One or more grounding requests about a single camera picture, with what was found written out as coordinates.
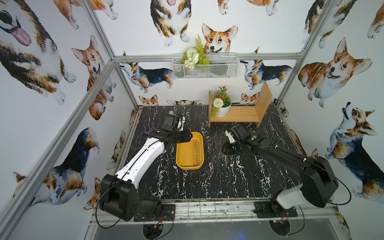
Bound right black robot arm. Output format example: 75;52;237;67
223;132;339;218

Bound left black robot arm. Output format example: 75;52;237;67
95;131;193;222

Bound white wire wall basket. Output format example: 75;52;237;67
172;53;240;80

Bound purple pink garden fork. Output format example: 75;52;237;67
143;124;155;136

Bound green fern white flowers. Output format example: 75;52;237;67
181;35;210;70

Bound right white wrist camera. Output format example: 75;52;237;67
225;124;251;144

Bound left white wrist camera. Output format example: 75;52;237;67
161;113;185;133

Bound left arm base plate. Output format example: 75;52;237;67
134;204;176;222

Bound yellow plastic storage box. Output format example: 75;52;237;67
176;132;204;171

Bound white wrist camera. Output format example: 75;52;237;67
161;113;185;133
225;124;251;144

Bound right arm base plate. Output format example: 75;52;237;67
254;201;298;219

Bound white potted plant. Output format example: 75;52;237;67
211;86;232;118

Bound wooden shelf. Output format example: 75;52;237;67
208;83;273;128

